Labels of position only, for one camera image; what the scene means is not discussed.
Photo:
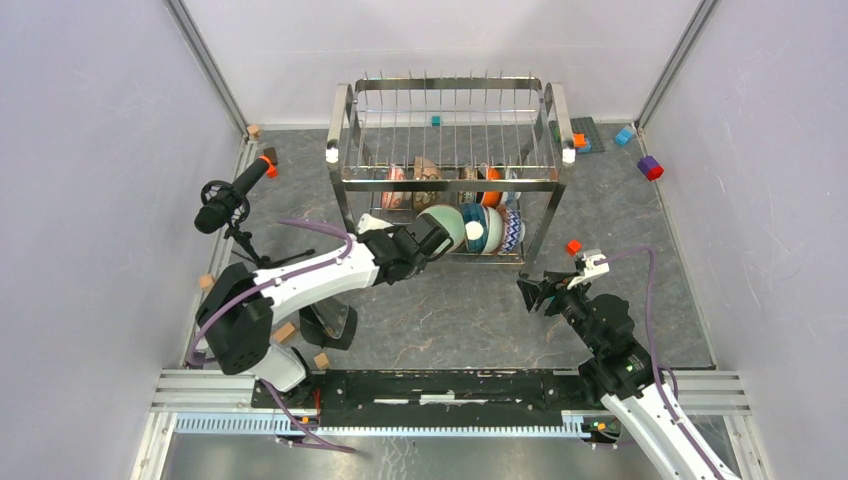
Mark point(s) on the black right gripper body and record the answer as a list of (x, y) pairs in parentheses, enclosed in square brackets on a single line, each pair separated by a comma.
[(557, 286)]

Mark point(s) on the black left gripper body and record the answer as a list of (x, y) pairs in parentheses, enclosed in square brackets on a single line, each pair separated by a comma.
[(417, 267)]

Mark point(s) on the pale green ceramic bowl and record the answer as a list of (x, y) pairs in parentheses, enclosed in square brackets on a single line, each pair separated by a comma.
[(451, 219)]

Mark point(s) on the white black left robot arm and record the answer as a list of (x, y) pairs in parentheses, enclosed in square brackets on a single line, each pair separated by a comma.
[(236, 318)]

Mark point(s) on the wooden block under arm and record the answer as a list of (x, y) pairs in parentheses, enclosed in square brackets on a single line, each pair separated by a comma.
[(285, 333)]

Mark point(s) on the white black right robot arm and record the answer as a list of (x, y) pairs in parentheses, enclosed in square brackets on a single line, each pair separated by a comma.
[(621, 375)]

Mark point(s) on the steel two-tier dish rack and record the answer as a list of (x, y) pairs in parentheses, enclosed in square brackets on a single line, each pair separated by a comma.
[(486, 121)]

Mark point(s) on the orange red small cube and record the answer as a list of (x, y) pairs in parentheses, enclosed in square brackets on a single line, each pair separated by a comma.
[(573, 247)]

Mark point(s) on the red white patterned bowl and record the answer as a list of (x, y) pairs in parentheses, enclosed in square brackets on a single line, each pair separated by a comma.
[(392, 199)]

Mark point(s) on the blue zigzag patterned bowl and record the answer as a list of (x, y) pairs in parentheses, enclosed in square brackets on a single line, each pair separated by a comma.
[(514, 229)]

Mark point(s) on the black clear-top container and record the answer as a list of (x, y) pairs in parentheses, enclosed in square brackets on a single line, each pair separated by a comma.
[(329, 324)]

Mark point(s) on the blue white porcelain bowl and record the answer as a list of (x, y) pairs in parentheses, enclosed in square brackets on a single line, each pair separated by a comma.
[(510, 197)]

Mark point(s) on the orange bowl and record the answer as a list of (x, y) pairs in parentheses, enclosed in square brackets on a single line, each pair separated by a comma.
[(490, 198)]

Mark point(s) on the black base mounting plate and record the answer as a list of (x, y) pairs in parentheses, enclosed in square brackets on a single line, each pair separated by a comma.
[(444, 398)]

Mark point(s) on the wooden cube near base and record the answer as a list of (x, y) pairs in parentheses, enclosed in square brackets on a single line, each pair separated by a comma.
[(322, 361)]

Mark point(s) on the purple red block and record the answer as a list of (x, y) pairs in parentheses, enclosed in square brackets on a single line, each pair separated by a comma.
[(650, 168)]

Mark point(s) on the grey building baseplate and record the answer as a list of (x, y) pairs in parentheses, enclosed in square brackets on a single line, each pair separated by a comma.
[(580, 126)]

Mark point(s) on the light blue block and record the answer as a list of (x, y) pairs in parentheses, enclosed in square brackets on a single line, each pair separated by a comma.
[(625, 135)]

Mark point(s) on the black microphone on tripod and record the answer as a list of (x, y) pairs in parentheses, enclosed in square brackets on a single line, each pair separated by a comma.
[(225, 205)]

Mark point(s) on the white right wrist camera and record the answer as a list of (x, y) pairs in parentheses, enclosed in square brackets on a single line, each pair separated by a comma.
[(590, 266)]

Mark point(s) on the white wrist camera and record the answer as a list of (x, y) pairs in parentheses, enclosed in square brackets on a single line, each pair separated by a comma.
[(368, 223), (590, 266)]

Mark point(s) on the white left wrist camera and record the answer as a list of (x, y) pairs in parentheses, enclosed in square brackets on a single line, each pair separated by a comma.
[(368, 223)]

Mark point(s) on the wooden cube left rail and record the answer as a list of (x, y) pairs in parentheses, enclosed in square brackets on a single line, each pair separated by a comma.
[(206, 282)]

